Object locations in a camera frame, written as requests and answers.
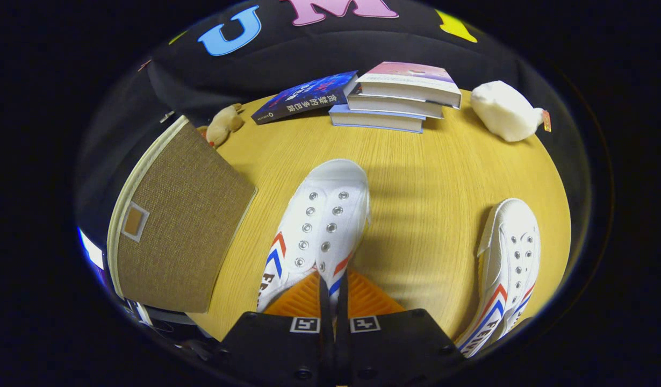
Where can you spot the white canvas shoe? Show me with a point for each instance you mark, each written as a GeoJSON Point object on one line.
{"type": "Point", "coordinates": [510, 252]}
{"type": "Point", "coordinates": [320, 215]}

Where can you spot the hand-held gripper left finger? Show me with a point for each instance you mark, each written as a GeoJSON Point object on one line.
{"type": "Point", "coordinates": [325, 333]}

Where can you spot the brown fabric storage box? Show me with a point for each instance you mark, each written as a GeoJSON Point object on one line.
{"type": "Point", "coordinates": [185, 226]}

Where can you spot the black backdrop cloth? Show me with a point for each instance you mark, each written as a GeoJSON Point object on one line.
{"type": "Point", "coordinates": [287, 48]}

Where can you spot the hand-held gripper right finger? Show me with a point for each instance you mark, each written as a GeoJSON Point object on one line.
{"type": "Point", "coordinates": [342, 333]}

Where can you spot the pink cover book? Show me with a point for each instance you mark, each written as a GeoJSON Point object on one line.
{"type": "Point", "coordinates": [411, 80]}

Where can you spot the white book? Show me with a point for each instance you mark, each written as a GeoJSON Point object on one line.
{"type": "Point", "coordinates": [395, 105]}

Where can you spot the white plush toy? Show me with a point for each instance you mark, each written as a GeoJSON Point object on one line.
{"type": "Point", "coordinates": [505, 110]}

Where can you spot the brown plush toy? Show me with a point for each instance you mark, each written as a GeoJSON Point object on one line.
{"type": "Point", "coordinates": [223, 124]}

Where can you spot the light blue book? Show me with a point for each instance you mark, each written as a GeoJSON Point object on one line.
{"type": "Point", "coordinates": [376, 121]}

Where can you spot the dark blue book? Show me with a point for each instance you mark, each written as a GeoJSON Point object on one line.
{"type": "Point", "coordinates": [303, 97]}

